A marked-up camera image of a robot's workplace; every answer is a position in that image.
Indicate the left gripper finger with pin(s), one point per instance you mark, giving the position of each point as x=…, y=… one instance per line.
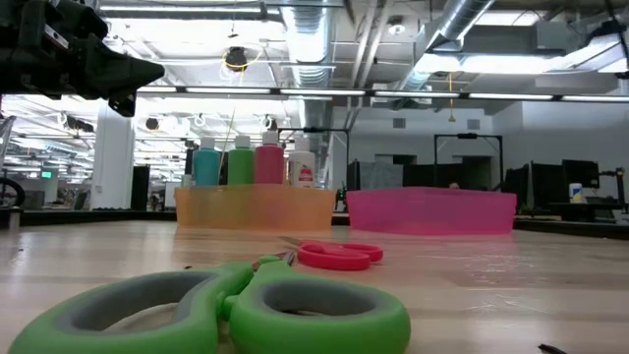
x=123, y=103
x=123, y=71

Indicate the teal paint bottle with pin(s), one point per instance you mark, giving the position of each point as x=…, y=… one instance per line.
x=205, y=167

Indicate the green paint bottle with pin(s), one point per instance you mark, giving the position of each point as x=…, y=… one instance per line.
x=241, y=167

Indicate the pink paint bottle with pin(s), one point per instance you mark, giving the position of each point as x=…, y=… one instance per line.
x=269, y=164

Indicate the white paint bottle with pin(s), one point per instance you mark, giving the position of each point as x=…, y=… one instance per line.
x=301, y=169

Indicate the small red scissors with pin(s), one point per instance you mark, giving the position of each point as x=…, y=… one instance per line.
x=334, y=258

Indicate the white building pillar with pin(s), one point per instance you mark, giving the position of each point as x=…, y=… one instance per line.
x=112, y=157

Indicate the black cabinet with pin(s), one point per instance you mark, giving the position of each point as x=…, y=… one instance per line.
x=140, y=189

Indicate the ceiling light strip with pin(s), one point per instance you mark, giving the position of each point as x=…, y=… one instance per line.
x=516, y=96
x=221, y=90

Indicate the green exit sign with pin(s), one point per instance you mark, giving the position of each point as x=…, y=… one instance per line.
x=46, y=174

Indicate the black wheel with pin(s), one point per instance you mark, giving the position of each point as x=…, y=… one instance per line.
x=22, y=189

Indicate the orange translucent plastic bin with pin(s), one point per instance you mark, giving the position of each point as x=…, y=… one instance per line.
x=255, y=209

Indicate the pink translucent plastic bin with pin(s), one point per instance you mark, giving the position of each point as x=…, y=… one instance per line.
x=432, y=211

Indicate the person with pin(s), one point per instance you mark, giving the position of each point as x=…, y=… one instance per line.
x=453, y=185

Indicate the black computer monitor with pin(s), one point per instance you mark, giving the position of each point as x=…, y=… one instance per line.
x=581, y=172
x=517, y=187
x=548, y=182

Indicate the white bottle with blue label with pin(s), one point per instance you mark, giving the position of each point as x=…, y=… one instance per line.
x=576, y=193

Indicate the small black fragment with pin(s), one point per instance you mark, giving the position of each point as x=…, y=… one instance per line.
x=553, y=349

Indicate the black rectangular stand frame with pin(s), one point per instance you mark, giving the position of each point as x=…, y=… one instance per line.
x=468, y=135

